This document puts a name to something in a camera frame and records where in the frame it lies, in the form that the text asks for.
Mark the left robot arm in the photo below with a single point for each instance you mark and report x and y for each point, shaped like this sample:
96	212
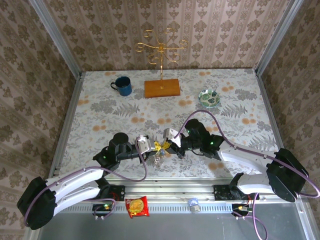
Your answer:
75	180

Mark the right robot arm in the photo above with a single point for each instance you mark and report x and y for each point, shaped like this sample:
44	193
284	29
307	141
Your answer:
245	156

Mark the green leaf pattern bowl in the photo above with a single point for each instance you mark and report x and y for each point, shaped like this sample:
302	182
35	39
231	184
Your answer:
209	98

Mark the red snack packet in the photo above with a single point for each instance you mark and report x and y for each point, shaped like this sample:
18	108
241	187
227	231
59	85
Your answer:
137	206

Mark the small black circuit board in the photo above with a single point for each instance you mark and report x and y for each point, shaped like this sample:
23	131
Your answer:
101	208
241	208

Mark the small blue white jar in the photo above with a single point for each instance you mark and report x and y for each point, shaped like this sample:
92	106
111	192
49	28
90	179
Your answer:
194	205

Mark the dark blue ceramic mug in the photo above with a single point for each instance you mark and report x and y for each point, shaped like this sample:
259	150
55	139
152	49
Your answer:
123	86

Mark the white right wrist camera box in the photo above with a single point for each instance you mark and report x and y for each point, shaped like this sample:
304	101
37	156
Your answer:
171	135

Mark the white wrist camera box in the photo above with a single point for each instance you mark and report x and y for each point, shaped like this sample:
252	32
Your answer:
171	135
146	145

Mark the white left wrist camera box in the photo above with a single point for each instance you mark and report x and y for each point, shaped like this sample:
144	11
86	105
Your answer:
146	145

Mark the aluminium front mounting rail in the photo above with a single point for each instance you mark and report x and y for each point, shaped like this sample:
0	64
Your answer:
170	190

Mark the aluminium table side rail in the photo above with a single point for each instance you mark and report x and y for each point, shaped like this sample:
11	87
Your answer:
270	110
68	120

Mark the aluminium frame post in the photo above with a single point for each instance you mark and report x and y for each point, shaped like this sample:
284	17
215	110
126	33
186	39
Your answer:
277	40
57	40

